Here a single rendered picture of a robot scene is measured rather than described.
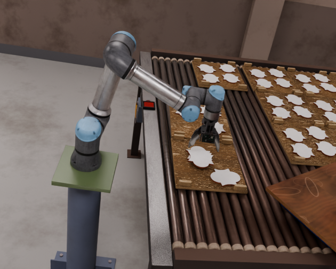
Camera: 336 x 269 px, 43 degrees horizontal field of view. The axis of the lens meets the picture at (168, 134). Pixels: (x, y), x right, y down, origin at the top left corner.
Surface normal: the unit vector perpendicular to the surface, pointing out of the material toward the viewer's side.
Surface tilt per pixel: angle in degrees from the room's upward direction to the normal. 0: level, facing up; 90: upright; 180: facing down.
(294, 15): 90
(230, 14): 90
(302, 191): 0
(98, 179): 4
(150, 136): 0
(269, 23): 90
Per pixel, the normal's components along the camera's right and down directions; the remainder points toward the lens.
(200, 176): 0.15, -0.83
